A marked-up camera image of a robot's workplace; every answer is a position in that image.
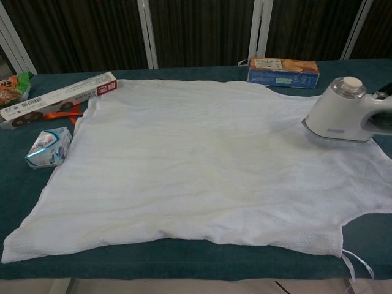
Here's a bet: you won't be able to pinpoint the orange blue cookie box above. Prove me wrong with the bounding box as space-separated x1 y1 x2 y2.
246 56 321 89

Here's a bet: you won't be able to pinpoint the teal table cover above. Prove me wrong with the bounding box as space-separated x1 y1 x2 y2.
0 59 392 279

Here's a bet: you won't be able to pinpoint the white partition post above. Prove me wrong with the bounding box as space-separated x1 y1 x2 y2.
0 12 37 76
341 0 379 61
254 0 273 62
137 0 159 69

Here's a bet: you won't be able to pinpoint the long white cardboard box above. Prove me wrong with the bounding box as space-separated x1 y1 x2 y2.
0 72 118 131

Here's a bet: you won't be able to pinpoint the blue white tissue pack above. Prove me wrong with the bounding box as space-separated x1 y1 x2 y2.
24 126 74 170

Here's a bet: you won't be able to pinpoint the white ribbon strands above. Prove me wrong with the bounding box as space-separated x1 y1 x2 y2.
339 248 376 282

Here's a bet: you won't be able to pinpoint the white handheld steamer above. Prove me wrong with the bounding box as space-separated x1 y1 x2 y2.
301 75 392 143

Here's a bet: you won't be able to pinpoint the white sleeveless shirt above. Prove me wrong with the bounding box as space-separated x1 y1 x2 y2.
0 78 392 266

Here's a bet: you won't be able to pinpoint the green orange snack bag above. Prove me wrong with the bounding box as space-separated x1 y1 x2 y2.
0 72 33 108

